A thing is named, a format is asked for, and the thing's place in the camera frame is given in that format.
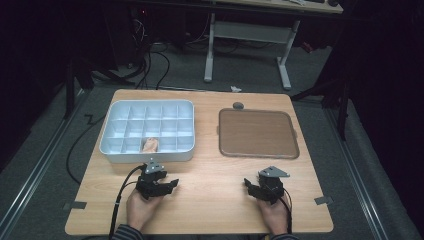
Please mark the white divided storage box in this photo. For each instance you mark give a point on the white divided storage box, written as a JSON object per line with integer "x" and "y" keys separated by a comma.
{"x": 146, "y": 126}

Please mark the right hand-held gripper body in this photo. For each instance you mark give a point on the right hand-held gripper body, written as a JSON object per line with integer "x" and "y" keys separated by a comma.
{"x": 272, "y": 186}

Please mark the black metal stand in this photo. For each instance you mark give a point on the black metal stand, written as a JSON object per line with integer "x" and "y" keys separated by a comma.
{"x": 70, "y": 86}
{"x": 341, "y": 106}

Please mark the metal floor rail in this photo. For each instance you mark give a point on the metal floor rail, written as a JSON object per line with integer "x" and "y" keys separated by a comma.
{"x": 356, "y": 173}
{"x": 36, "y": 170}

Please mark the person's right hand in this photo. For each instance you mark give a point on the person's right hand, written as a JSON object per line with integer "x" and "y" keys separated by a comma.
{"x": 276, "y": 216}

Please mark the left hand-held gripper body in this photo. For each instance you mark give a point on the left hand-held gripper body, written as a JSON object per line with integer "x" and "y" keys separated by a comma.
{"x": 148, "y": 185}

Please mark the grey tape piece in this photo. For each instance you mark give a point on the grey tape piece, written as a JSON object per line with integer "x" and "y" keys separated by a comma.
{"x": 76, "y": 205}
{"x": 323, "y": 200}

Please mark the grey round knob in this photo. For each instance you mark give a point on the grey round knob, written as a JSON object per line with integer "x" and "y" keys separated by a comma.
{"x": 238, "y": 106}

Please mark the wooden desk with white legs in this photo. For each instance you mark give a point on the wooden desk with white legs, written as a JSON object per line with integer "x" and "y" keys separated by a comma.
{"x": 250, "y": 31}

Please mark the white paper scrap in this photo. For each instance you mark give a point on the white paper scrap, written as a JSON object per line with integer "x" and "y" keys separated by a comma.
{"x": 236, "y": 89}

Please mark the brown tray with grey rim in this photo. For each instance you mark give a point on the brown tray with grey rim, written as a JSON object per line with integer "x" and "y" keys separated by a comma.
{"x": 256, "y": 133}

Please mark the beige sock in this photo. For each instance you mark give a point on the beige sock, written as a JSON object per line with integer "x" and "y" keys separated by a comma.
{"x": 150, "y": 145}

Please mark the person's left hand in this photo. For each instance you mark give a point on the person's left hand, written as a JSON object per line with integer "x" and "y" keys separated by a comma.
{"x": 140, "y": 210}

